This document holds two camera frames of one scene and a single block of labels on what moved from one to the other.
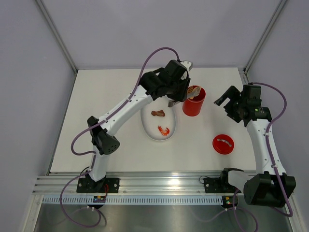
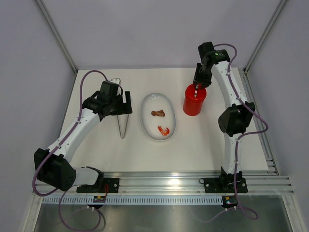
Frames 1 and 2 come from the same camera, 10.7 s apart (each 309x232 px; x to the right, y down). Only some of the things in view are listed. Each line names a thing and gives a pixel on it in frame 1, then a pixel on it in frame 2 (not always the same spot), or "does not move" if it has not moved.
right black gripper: [232, 92] -> [205, 82]
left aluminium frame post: [57, 35] does not move
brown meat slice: [160, 113] does not move
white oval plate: [158, 120] does not move
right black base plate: [218, 185] does not move
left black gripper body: [177, 89] -> [118, 100]
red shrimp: [164, 133] does not move
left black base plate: [107, 185] does not move
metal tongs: [195, 92] -> [123, 137]
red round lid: [223, 144] -> [189, 93]
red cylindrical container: [193, 107] does not move
